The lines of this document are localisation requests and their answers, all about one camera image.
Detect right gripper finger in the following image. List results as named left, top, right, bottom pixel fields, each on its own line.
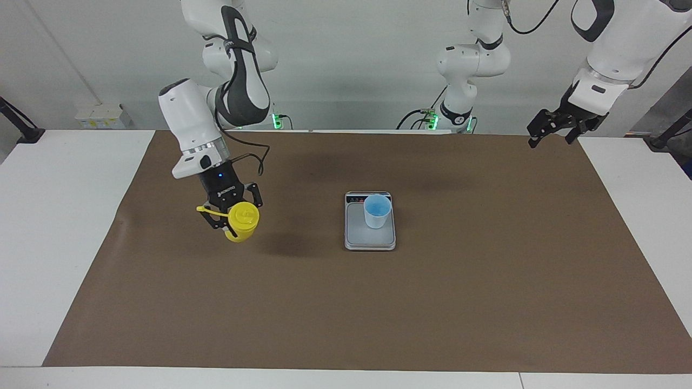
left=196, top=205, right=232, bottom=232
left=243, top=182, right=264, bottom=211

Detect yellow squeeze seasoning bottle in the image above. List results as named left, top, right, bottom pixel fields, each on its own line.
left=196, top=202, right=261, bottom=243

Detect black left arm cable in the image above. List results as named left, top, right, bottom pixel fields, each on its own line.
left=500, top=0, right=692, bottom=91

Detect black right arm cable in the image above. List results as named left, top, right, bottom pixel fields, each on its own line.
left=214, top=92, right=271, bottom=177

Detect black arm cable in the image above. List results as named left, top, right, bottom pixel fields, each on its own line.
left=500, top=0, right=692, bottom=91
left=214, top=92, right=271, bottom=177

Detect brown table mat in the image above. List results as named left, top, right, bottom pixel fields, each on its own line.
left=42, top=130, right=692, bottom=374

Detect white boxes with yellow labels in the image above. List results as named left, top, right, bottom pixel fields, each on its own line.
left=75, top=103, right=134, bottom=129

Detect light blue plastic cup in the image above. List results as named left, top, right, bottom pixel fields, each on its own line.
left=363, top=194, right=392, bottom=230

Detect silver digital kitchen scale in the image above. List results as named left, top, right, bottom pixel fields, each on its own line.
left=344, top=191, right=396, bottom=252

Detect black clamp stand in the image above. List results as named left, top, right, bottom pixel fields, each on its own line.
left=0, top=96, right=45, bottom=144
left=648, top=108, right=692, bottom=150

